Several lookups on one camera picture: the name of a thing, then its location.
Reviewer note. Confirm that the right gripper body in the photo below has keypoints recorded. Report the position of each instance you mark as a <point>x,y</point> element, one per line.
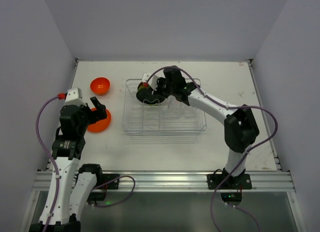
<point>158,88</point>

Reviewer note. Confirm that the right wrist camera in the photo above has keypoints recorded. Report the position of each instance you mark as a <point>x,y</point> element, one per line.
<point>150,81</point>

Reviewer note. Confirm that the yellow patterned plate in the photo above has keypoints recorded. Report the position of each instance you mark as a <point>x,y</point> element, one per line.
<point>142,85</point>

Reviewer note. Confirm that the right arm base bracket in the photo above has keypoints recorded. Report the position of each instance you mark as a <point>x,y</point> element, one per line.
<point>236,185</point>

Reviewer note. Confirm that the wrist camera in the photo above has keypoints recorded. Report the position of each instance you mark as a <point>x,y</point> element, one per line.
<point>150,81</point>
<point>74,97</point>

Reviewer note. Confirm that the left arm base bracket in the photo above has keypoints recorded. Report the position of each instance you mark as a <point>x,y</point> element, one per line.
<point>96,196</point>

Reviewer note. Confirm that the black plate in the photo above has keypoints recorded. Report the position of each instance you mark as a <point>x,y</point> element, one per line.
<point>143,96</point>

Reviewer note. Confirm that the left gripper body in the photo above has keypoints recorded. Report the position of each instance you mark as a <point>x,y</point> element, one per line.
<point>92,112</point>

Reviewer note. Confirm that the clear glass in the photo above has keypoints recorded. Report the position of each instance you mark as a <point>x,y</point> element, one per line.
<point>189,111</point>
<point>175,107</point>

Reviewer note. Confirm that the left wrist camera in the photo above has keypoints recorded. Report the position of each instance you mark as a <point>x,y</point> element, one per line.
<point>74,97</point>

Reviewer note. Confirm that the aluminium mounting rail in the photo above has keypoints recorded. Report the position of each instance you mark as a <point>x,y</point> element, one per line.
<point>198,181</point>

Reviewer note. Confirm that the orange bowl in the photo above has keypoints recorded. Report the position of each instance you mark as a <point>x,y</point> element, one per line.
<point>100,86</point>

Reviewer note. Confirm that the clear plastic dish rack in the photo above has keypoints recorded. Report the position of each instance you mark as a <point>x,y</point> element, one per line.
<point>141,119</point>

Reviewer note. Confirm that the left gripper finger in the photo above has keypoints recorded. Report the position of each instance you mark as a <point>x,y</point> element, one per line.
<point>89,111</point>
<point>99,111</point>

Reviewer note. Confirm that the clear glass front left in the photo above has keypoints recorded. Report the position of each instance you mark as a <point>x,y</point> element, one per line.
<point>175,107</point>

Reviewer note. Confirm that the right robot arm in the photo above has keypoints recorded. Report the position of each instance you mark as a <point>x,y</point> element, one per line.
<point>239,124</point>

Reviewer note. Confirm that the orange plate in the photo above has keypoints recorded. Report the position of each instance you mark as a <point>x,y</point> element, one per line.
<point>100,125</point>

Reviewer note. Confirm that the clear glass front right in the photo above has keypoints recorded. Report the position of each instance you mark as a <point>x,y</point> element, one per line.
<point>189,111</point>

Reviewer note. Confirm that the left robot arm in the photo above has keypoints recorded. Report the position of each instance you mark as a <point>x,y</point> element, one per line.
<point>69,190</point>

